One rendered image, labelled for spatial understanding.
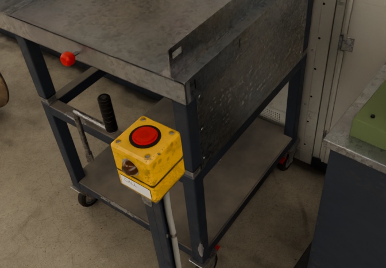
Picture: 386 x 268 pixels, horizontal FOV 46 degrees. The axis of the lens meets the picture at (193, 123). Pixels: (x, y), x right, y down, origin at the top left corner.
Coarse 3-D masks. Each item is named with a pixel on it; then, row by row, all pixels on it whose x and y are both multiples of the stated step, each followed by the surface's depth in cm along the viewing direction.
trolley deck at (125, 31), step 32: (64, 0) 117; (96, 0) 116; (128, 0) 115; (160, 0) 114; (192, 0) 112; (224, 0) 111; (288, 0) 114; (32, 32) 111; (64, 32) 105; (96, 32) 104; (128, 32) 103; (160, 32) 102; (256, 32) 105; (96, 64) 102; (128, 64) 95; (160, 64) 93; (192, 64) 92; (224, 64) 98; (192, 96) 91
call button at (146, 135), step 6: (138, 132) 70; (144, 132) 69; (150, 132) 69; (156, 132) 70; (132, 138) 69; (138, 138) 69; (144, 138) 68; (150, 138) 68; (156, 138) 69; (138, 144) 68; (144, 144) 68
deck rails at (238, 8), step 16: (0, 0) 113; (16, 0) 117; (32, 0) 118; (240, 0) 100; (256, 0) 106; (224, 16) 97; (240, 16) 103; (192, 32) 89; (208, 32) 94; (224, 32) 99; (176, 48) 86; (192, 48) 91; (208, 48) 95; (176, 64) 88
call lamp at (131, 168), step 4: (124, 160) 69; (128, 160) 68; (124, 164) 68; (128, 164) 68; (132, 164) 68; (124, 168) 68; (128, 168) 68; (132, 168) 68; (136, 168) 68; (124, 172) 69; (128, 172) 68; (132, 172) 68; (136, 172) 69
